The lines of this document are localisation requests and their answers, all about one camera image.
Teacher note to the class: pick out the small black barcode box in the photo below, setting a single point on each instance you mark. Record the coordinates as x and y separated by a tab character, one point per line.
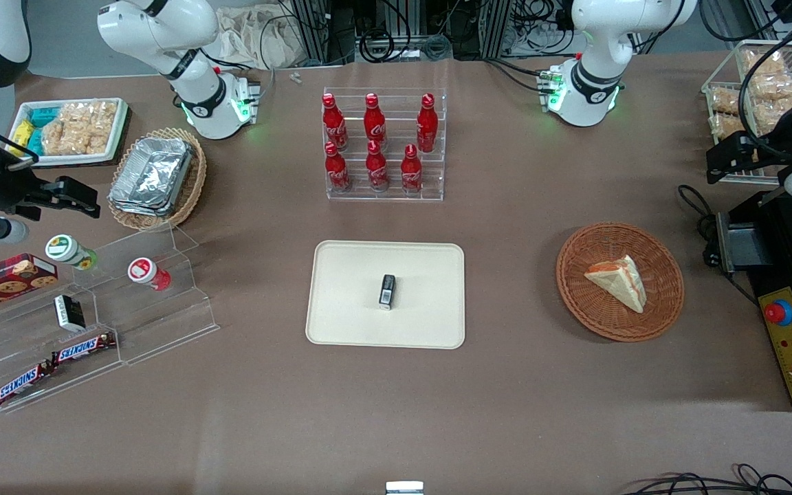
387	292

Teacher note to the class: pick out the red tartan cookie box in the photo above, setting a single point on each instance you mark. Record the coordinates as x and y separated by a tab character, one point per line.
4	282

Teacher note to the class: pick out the black machine base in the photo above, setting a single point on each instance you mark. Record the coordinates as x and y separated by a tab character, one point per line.
774	227

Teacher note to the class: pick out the clear acrylic step display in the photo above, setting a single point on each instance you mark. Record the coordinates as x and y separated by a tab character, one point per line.
148	323

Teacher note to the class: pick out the clear acrylic bottle rack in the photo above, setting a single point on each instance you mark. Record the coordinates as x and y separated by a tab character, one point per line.
389	196

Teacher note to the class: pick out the green lid yogurt cup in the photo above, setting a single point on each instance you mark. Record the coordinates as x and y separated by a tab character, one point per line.
64	249

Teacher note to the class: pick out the stacked aluminium foil trays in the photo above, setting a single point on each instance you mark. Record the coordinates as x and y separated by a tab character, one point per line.
152	175

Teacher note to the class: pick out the teal snack packet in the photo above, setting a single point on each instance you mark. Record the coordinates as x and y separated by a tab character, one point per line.
44	115
35	142

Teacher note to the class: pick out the round brown wicker basket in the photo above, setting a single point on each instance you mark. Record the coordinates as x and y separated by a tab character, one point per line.
588	302

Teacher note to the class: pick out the red emergency stop button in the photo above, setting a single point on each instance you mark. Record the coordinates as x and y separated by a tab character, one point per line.
779	313

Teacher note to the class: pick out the triangle sandwich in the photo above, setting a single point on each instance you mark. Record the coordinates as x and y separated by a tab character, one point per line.
619	280

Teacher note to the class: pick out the beige plastic tray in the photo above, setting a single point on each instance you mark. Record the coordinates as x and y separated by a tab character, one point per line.
348	295

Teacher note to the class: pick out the aluminium frame post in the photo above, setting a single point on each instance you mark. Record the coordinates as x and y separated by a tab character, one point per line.
496	27
313	31

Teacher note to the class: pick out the rice cracker snack pack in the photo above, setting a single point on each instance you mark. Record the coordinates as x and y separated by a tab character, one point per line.
99	124
59	134

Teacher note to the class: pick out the yellow snack packet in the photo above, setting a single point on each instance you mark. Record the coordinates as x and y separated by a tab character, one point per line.
21	134

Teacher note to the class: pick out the beige cloth bag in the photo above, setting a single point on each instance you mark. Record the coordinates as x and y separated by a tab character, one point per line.
258	38

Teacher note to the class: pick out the black box white label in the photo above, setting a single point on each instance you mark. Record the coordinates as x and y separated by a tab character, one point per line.
69	313

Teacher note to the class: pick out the red lid yogurt cup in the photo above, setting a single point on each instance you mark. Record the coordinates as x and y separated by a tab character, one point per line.
145	270

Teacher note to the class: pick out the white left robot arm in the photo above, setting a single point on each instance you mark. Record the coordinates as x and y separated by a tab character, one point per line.
595	75

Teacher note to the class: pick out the clear bagged pastry pack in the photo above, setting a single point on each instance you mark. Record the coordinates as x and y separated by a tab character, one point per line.
724	127
781	89
724	100
767	65

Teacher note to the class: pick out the white foam tray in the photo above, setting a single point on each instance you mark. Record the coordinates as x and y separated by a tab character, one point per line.
59	159

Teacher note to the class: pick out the oval tan wicker basket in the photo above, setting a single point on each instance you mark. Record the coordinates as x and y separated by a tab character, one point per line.
193	185

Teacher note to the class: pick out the red cola bottle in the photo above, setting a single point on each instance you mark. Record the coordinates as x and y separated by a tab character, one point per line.
427	124
377	169
333	124
411	173
374	122
337	170

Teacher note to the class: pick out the small white black device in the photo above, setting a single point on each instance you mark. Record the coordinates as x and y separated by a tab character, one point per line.
404	488

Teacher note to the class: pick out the Snickers chocolate bar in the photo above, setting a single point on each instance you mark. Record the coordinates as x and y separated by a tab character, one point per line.
83	348
21	385

